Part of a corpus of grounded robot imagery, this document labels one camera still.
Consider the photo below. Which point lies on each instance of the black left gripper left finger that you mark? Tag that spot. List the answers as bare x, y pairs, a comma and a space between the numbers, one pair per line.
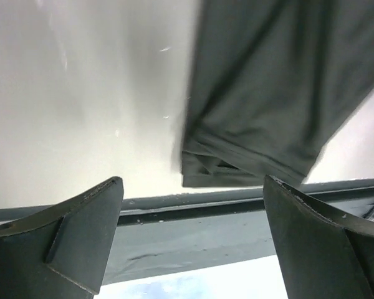
61, 251

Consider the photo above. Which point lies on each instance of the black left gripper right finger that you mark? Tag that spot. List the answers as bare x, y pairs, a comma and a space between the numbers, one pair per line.
323, 252

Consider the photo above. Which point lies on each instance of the black printed t-shirt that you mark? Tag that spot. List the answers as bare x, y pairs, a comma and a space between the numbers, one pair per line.
272, 81

